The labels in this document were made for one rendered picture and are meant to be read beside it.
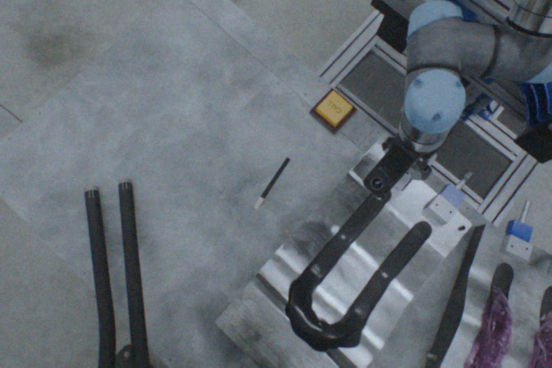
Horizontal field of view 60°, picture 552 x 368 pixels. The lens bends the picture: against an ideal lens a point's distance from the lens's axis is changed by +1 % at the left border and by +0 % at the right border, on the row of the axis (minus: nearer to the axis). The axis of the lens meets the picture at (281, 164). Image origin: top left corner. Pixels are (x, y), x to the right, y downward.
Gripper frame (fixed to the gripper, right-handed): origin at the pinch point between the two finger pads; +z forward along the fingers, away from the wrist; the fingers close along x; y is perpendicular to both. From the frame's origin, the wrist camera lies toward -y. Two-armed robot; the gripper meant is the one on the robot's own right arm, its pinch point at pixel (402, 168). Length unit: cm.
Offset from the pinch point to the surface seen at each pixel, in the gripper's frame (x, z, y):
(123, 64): 65, 2, -21
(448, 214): -12.7, 4.1, -0.5
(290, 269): 3.0, -4.1, -29.6
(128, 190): 41, -1, -41
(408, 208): -5.9, 5.3, -4.4
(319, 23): 75, 93, 51
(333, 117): 19.8, 7.9, 1.4
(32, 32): 158, 68, -35
